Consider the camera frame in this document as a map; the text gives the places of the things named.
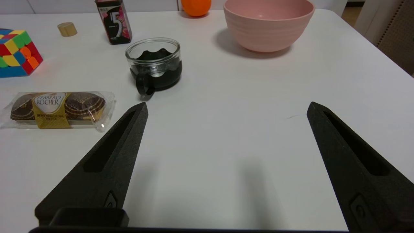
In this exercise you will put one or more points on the pink bowl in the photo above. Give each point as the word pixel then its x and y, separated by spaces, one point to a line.
pixel 268 29

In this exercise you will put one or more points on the brown perforated panel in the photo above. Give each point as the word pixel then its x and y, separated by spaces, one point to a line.
pixel 399 38

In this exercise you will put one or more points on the multicoloured puzzle cube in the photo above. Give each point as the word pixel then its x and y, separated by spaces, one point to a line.
pixel 17 53

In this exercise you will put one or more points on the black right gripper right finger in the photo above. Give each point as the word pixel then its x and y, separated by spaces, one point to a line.
pixel 365 187

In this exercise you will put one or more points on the chocolate pack in clear wrap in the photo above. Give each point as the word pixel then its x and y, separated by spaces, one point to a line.
pixel 55 110

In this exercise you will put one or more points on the small wooden cylinder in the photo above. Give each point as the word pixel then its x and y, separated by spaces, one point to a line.
pixel 67 29

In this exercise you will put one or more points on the glass cup with black holder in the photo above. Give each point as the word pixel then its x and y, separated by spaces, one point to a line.
pixel 155 69

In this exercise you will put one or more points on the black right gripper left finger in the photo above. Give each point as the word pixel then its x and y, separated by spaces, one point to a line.
pixel 106 168

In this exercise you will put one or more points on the orange ball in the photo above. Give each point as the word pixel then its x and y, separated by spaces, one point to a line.
pixel 196 7

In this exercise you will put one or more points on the black pink gum box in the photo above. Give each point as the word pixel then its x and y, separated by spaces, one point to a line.
pixel 114 22

